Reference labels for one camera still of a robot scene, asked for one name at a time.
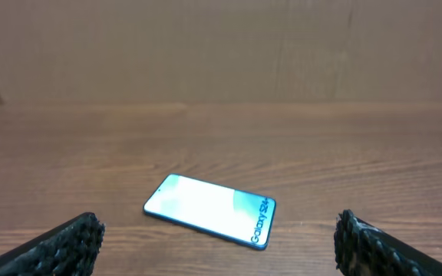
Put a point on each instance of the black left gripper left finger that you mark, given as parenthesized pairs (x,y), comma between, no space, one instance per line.
(69,249)

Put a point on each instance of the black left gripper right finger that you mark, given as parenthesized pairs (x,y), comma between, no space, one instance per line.
(362,249)

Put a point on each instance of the blue Galaxy smartphone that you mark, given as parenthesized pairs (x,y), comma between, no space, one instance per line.
(238,216)

